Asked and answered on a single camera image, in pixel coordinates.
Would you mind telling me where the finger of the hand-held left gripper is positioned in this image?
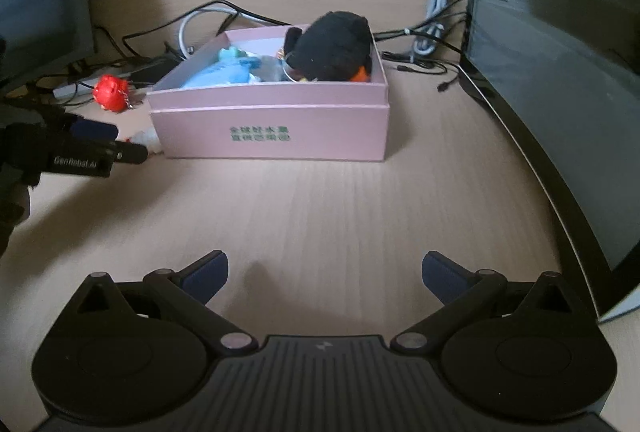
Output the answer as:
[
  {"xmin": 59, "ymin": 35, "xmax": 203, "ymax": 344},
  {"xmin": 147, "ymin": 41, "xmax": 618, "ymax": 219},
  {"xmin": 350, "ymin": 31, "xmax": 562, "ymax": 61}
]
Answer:
[
  {"xmin": 62, "ymin": 114, "xmax": 119, "ymax": 142},
  {"xmin": 107, "ymin": 141, "xmax": 149, "ymax": 166}
]

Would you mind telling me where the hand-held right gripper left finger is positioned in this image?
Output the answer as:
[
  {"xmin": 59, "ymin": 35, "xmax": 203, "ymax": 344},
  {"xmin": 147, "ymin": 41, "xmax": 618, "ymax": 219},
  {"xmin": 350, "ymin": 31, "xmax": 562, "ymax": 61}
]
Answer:
[{"xmin": 75, "ymin": 250, "xmax": 253, "ymax": 355}]

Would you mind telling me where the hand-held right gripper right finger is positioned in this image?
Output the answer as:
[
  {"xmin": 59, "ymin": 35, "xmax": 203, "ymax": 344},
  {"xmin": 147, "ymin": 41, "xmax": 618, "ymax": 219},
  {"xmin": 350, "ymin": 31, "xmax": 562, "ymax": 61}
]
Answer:
[{"xmin": 390, "ymin": 251, "xmax": 576, "ymax": 355}]

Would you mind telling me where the blue and white toy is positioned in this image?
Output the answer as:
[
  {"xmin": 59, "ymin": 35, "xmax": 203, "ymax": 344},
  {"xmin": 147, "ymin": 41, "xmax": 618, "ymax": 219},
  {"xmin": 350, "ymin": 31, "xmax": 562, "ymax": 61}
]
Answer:
[{"xmin": 181, "ymin": 46, "xmax": 262, "ymax": 89}]

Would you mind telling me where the pink cardboard box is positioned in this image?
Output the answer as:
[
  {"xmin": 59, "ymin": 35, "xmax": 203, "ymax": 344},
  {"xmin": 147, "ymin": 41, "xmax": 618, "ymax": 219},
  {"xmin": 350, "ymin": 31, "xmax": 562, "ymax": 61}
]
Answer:
[{"xmin": 146, "ymin": 24, "xmax": 390, "ymax": 161}]

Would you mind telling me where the black plush toy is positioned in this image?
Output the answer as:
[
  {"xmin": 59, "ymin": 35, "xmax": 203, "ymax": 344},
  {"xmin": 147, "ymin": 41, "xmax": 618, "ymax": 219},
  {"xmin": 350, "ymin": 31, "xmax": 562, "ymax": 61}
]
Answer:
[{"xmin": 284, "ymin": 11, "xmax": 375, "ymax": 84}]

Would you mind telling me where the wooden desktop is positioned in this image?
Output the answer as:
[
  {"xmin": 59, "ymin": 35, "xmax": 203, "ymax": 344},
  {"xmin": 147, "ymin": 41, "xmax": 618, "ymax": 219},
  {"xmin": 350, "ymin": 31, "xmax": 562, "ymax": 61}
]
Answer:
[{"xmin": 0, "ymin": 0, "xmax": 623, "ymax": 432}]

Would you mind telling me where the red toy figure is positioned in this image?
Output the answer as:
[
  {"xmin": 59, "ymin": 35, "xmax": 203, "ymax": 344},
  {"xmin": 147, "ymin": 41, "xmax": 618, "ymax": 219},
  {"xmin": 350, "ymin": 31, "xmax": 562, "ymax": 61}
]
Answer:
[{"xmin": 93, "ymin": 74, "xmax": 135, "ymax": 114}]

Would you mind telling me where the white power strip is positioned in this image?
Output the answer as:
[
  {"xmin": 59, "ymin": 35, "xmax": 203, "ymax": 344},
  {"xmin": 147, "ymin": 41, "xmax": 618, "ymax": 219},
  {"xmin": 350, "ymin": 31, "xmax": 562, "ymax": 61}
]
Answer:
[{"xmin": 52, "ymin": 71, "xmax": 138, "ymax": 102}]

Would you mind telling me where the dark monitor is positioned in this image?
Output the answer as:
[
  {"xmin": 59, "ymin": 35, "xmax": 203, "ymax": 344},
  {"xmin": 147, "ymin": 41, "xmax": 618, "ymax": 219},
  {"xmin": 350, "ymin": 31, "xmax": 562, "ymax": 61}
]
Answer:
[{"xmin": 0, "ymin": 0, "xmax": 97, "ymax": 89}]

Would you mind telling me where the black glass computer case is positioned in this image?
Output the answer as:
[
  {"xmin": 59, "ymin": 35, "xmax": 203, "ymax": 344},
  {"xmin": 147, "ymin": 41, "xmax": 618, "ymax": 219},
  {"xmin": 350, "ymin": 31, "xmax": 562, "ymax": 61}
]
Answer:
[{"xmin": 459, "ymin": 0, "xmax": 640, "ymax": 324}]

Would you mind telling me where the grey looped cable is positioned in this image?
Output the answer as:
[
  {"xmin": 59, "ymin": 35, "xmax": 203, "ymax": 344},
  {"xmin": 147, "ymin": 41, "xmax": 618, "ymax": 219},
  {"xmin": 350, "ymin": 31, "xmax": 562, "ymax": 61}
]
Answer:
[{"xmin": 178, "ymin": 8, "xmax": 293, "ymax": 59}]

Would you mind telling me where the black cable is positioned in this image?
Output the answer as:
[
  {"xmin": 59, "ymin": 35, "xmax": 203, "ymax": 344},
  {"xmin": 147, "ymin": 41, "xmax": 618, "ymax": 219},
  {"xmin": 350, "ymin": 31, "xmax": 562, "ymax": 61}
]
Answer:
[{"xmin": 121, "ymin": 0, "xmax": 297, "ymax": 63}]

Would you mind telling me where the bundle of black cables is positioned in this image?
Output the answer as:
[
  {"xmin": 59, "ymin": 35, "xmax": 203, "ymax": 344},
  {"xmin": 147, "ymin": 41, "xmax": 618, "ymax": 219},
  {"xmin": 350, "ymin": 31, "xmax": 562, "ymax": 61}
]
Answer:
[{"xmin": 372, "ymin": 0, "xmax": 472, "ymax": 93}]

